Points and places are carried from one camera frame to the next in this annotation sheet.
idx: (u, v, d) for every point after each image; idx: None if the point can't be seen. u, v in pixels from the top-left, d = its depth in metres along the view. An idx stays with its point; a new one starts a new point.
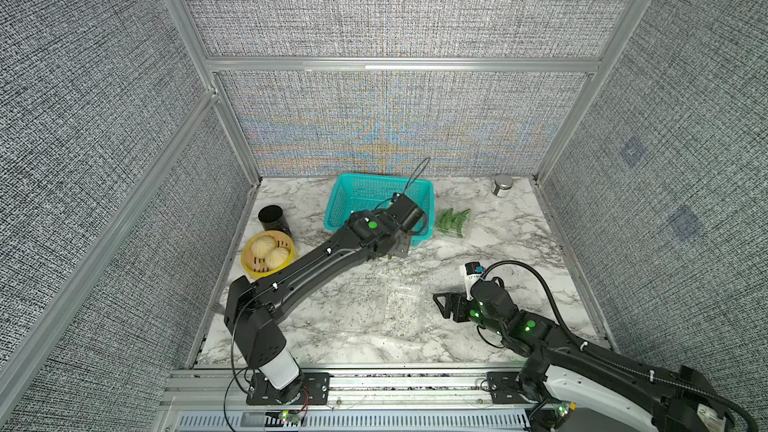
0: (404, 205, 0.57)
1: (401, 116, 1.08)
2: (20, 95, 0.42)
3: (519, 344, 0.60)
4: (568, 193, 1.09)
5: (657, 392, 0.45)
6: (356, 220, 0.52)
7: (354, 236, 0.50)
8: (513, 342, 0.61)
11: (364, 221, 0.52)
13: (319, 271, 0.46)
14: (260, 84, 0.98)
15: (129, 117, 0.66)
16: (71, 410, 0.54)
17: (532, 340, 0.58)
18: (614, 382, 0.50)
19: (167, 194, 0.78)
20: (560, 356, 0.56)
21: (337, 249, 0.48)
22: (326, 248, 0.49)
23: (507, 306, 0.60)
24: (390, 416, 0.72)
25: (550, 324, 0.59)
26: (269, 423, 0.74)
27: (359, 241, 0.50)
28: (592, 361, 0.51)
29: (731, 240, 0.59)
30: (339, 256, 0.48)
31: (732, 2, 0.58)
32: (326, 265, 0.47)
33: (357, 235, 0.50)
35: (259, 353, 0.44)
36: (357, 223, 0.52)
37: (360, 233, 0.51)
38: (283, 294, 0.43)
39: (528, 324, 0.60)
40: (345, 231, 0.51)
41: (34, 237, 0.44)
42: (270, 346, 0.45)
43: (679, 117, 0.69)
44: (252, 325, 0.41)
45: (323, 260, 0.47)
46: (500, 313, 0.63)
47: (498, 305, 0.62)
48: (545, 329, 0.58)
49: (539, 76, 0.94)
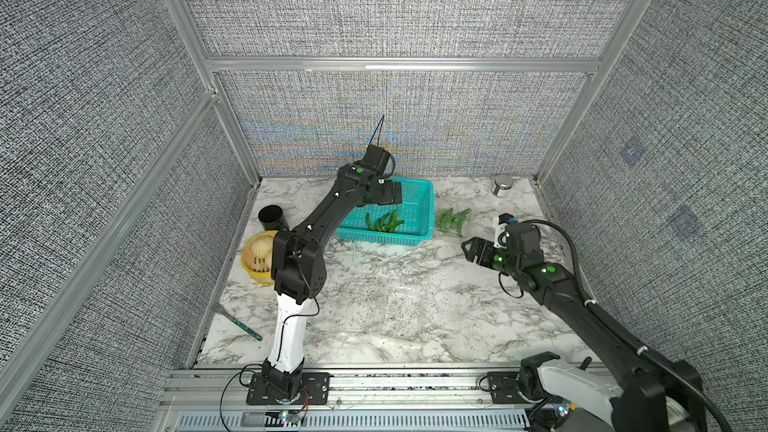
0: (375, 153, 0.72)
1: (401, 115, 1.08)
2: (19, 94, 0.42)
3: (525, 277, 0.60)
4: (569, 193, 1.08)
5: (636, 363, 0.42)
6: (344, 171, 0.66)
7: (351, 181, 0.64)
8: (521, 275, 0.61)
11: (351, 170, 0.66)
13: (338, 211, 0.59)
14: (261, 84, 0.98)
15: (129, 117, 0.66)
16: (71, 410, 0.54)
17: (542, 280, 0.57)
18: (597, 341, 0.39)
19: (167, 194, 0.78)
20: (563, 299, 0.54)
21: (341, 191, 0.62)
22: (333, 193, 0.62)
23: (535, 247, 0.62)
24: (390, 416, 0.72)
25: (571, 273, 0.57)
26: (269, 423, 0.74)
27: (355, 185, 0.63)
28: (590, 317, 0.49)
29: (731, 240, 0.59)
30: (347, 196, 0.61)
31: (732, 2, 0.58)
32: (341, 205, 0.60)
33: (352, 180, 0.64)
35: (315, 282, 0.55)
36: (347, 172, 0.66)
37: (353, 178, 0.64)
38: (318, 230, 0.55)
39: (547, 267, 0.59)
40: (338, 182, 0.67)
41: (34, 237, 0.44)
42: (318, 276, 0.55)
43: (679, 117, 0.69)
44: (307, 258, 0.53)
45: (337, 203, 0.60)
46: (523, 247, 0.64)
47: (523, 238, 0.63)
48: (564, 276, 0.56)
49: (539, 76, 0.94)
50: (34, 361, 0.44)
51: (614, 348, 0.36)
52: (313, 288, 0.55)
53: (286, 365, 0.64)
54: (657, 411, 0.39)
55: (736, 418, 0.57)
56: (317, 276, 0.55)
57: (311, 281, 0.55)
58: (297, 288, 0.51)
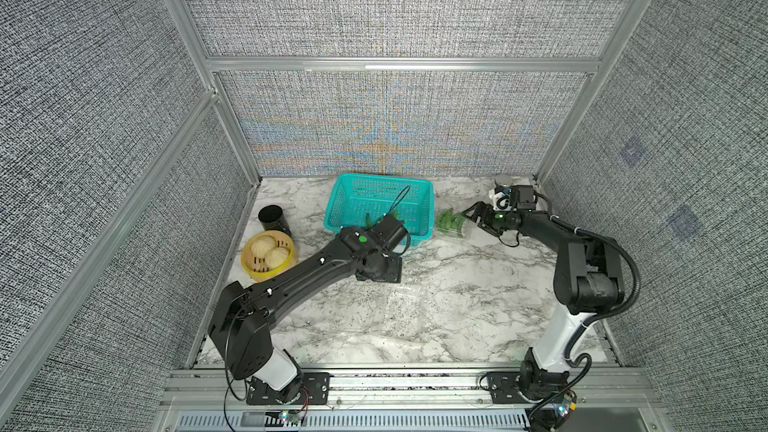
0: (388, 223, 0.62)
1: (401, 116, 1.08)
2: (19, 94, 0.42)
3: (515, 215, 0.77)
4: (569, 193, 1.08)
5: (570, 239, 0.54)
6: (345, 233, 0.55)
7: (345, 248, 0.53)
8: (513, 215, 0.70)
11: (354, 235, 0.55)
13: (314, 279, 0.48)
14: (261, 84, 0.98)
15: (129, 117, 0.66)
16: (71, 410, 0.54)
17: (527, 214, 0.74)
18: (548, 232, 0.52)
19: (167, 194, 0.78)
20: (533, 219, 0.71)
21: (329, 258, 0.51)
22: (320, 258, 0.50)
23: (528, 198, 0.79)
24: (390, 416, 0.72)
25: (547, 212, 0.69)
26: (269, 423, 0.74)
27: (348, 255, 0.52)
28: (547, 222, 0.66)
29: (731, 240, 0.59)
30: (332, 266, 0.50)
31: (732, 2, 0.58)
32: (321, 274, 0.49)
33: (348, 248, 0.53)
35: (248, 362, 0.43)
36: (349, 237, 0.55)
37: (350, 246, 0.53)
38: (278, 298, 0.44)
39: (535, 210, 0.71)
40: (335, 243, 0.53)
41: (34, 237, 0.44)
42: (257, 355, 0.44)
43: (679, 117, 0.69)
44: (243, 331, 0.41)
45: (317, 270, 0.49)
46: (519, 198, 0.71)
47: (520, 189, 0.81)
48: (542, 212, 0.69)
49: (539, 76, 0.94)
50: (33, 361, 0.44)
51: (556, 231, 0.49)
52: (244, 370, 0.44)
53: (275, 386, 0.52)
54: (577, 262, 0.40)
55: (736, 418, 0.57)
56: (254, 356, 0.44)
57: (241, 358, 0.42)
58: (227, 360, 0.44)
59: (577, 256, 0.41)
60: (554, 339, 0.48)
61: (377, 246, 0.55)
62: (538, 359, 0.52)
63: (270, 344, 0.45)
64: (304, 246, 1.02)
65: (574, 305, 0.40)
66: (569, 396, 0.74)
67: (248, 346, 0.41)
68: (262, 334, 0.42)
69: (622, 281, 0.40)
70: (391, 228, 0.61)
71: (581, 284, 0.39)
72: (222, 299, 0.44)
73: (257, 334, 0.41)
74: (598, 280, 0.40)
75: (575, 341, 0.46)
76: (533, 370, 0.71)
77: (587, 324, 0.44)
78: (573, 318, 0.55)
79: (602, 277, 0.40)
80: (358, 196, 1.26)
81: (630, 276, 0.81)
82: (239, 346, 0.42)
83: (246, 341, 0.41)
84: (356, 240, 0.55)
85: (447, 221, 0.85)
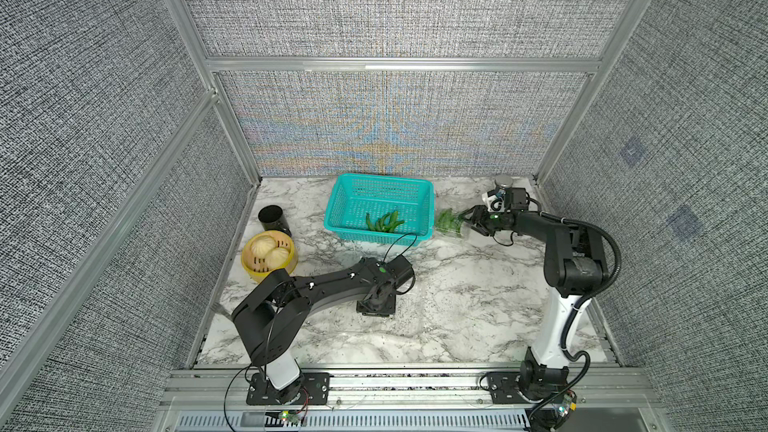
0: (401, 262, 0.70)
1: (401, 116, 1.08)
2: (20, 95, 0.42)
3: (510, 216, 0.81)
4: (569, 193, 1.08)
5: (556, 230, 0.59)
6: (369, 259, 0.63)
7: (367, 272, 0.59)
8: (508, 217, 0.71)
11: (376, 263, 0.63)
13: (347, 290, 0.54)
14: (260, 84, 0.98)
15: (130, 117, 0.66)
16: (71, 410, 0.54)
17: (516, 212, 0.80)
18: (536, 226, 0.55)
19: (167, 194, 0.78)
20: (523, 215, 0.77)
21: (358, 276, 0.57)
22: (350, 272, 0.57)
23: (520, 200, 0.85)
24: (390, 416, 0.72)
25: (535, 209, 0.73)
26: (269, 423, 0.74)
27: (373, 279, 0.59)
28: (533, 216, 0.73)
29: (732, 240, 0.59)
30: (359, 284, 0.56)
31: (732, 2, 0.58)
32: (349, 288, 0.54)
33: (372, 273, 0.60)
35: (273, 347, 0.45)
36: (371, 262, 0.63)
37: (373, 271, 0.60)
38: (316, 295, 0.48)
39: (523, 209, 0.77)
40: (360, 264, 0.60)
41: (34, 237, 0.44)
42: (279, 345, 0.46)
43: (679, 117, 0.69)
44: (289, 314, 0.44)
45: (349, 281, 0.55)
46: (512, 200, 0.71)
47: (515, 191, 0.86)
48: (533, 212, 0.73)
49: (539, 76, 0.94)
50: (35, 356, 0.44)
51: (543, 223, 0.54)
52: (263, 354, 0.44)
53: (276, 385, 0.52)
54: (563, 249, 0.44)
55: (736, 418, 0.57)
56: (279, 342, 0.45)
57: (269, 341, 0.44)
58: (249, 343, 0.45)
59: (563, 243, 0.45)
60: (551, 330, 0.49)
61: (392, 281, 0.63)
62: (537, 354, 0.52)
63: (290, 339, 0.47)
64: (304, 247, 1.02)
65: (563, 286, 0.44)
66: (569, 396, 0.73)
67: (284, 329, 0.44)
68: (297, 322, 0.45)
69: (605, 261, 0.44)
70: (402, 266, 0.69)
71: (568, 267, 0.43)
72: (266, 282, 0.48)
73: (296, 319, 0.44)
74: (585, 263, 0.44)
75: (570, 328, 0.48)
76: (533, 370, 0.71)
77: (578, 307, 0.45)
78: (564, 303, 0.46)
79: (586, 259, 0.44)
80: (359, 197, 1.15)
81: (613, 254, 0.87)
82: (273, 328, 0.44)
83: (284, 324, 0.44)
84: (375, 269, 0.61)
85: (445, 220, 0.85)
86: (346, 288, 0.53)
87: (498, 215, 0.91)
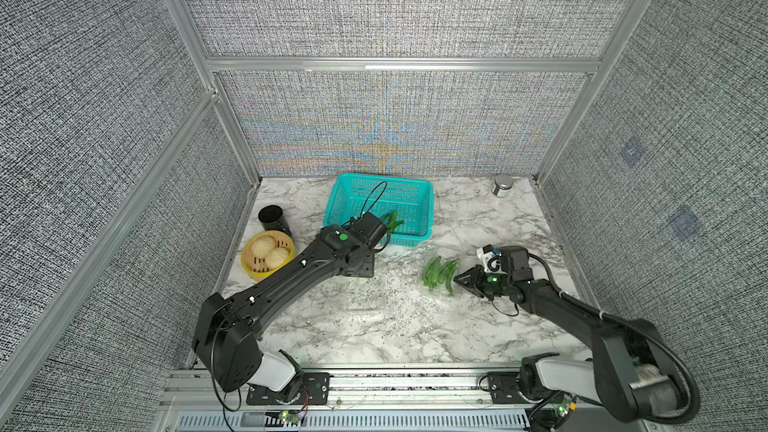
0: (370, 222, 0.62)
1: (401, 116, 1.08)
2: (19, 95, 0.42)
3: (515, 290, 0.68)
4: (569, 193, 1.08)
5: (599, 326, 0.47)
6: (327, 233, 0.55)
7: (327, 248, 0.53)
8: (513, 289, 0.68)
11: (336, 233, 0.55)
13: (300, 284, 0.48)
14: (261, 83, 0.98)
15: (129, 117, 0.66)
16: (71, 411, 0.54)
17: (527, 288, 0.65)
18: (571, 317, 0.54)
19: (167, 194, 0.78)
20: (541, 295, 0.62)
21: (311, 260, 0.50)
22: (301, 260, 0.50)
23: (523, 264, 0.71)
24: (390, 416, 0.72)
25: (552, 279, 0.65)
26: (269, 423, 0.74)
27: (331, 256, 0.51)
28: (563, 303, 0.56)
29: (732, 240, 0.59)
30: (315, 268, 0.50)
31: (732, 2, 0.58)
32: (304, 276, 0.48)
33: (330, 247, 0.53)
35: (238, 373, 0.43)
36: (329, 236, 0.55)
37: (332, 244, 0.53)
38: (261, 306, 0.43)
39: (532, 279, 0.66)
40: (315, 244, 0.53)
41: (34, 237, 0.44)
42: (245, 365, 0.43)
43: (679, 117, 0.69)
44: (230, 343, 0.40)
45: (299, 272, 0.48)
46: (512, 266, 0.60)
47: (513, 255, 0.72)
48: (543, 282, 0.64)
49: (539, 76, 0.94)
50: (39, 351, 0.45)
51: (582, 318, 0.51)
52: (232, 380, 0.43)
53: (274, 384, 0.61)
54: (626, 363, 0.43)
55: (736, 418, 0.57)
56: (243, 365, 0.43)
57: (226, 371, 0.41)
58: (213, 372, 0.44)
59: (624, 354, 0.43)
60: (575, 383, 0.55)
61: (358, 242, 0.55)
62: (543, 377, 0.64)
63: (258, 352, 0.44)
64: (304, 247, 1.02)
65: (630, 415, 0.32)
66: (569, 396, 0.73)
67: (236, 357, 0.40)
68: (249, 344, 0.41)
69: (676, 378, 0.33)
70: (372, 226, 0.61)
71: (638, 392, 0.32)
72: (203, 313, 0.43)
73: (242, 345, 0.40)
74: (655, 390, 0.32)
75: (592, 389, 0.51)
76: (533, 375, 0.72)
77: None
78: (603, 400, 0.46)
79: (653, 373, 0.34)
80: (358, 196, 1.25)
81: (612, 254, 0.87)
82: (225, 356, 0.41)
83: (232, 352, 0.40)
84: (337, 241, 0.54)
85: (432, 274, 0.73)
86: (299, 281, 0.48)
87: (497, 277, 0.76)
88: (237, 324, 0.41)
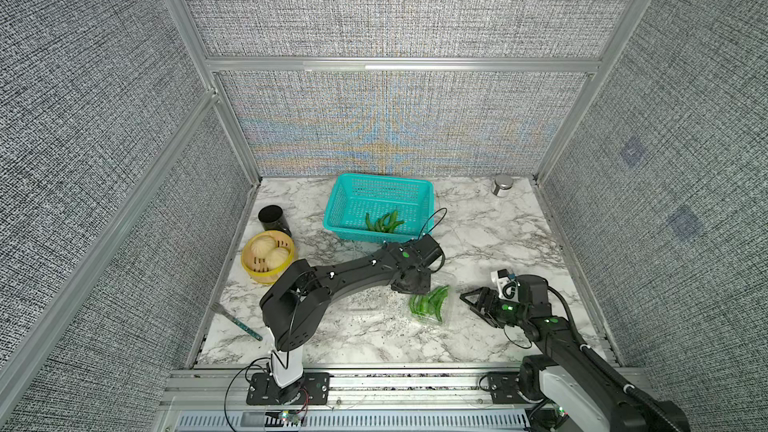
0: (427, 242, 0.68)
1: (401, 115, 1.08)
2: (20, 95, 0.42)
3: (530, 326, 0.65)
4: (569, 193, 1.08)
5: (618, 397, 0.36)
6: (391, 245, 0.62)
7: (389, 258, 0.59)
8: (528, 325, 0.66)
11: (398, 248, 0.62)
13: (368, 279, 0.54)
14: (261, 84, 0.98)
15: (129, 117, 0.66)
16: (71, 410, 0.54)
17: (545, 328, 0.62)
18: (587, 379, 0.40)
19: (167, 194, 0.78)
20: (561, 345, 0.58)
21: (379, 262, 0.56)
22: (372, 258, 0.57)
23: (542, 300, 0.67)
24: (390, 416, 0.72)
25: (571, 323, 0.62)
26: (269, 423, 0.74)
27: (395, 265, 0.58)
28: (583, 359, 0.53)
29: (731, 240, 0.59)
30: (381, 270, 0.56)
31: (732, 2, 0.58)
32: (371, 277, 0.54)
33: (393, 258, 0.59)
35: (297, 335, 0.47)
36: (392, 248, 0.61)
37: (394, 257, 0.59)
38: (337, 285, 0.48)
39: (550, 318, 0.64)
40: (382, 250, 0.60)
41: (34, 237, 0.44)
42: (303, 331, 0.47)
43: (679, 117, 0.69)
44: (310, 303, 0.45)
45: (371, 267, 0.55)
46: (531, 299, 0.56)
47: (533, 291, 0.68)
48: (564, 325, 0.61)
49: (539, 76, 0.94)
50: (39, 352, 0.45)
51: (602, 387, 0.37)
52: (290, 341, 0.47)
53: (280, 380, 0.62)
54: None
55: (736, 418, 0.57)
56: (302, 329, 0.46)
57: (292, 329, 0.46)
58: (277, 327, 0.47)
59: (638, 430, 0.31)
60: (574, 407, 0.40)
61: (416, 265, 0.62)
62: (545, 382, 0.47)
63: (314, 324, 0.48)
64: (304, 247, 1.02)
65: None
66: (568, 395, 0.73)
67: (310, 316, 0.45)
68: (320, 310, 0.46)
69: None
70: (428, 246, 0.67)
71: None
72: (289, 272, 0.49)
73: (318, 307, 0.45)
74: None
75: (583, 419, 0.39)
76: (533, 374, 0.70)
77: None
78: None
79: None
80: (358, 196, 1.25)
81: (613, 254, 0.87)
82: (301, 316, 0.46)
83: (311, 309, 0.45)
84: (398, 254, 0.61)
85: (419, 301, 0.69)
86: (368, 276, 0.53)
87: (512, 305, 0.73)
88: (316, 290, 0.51)
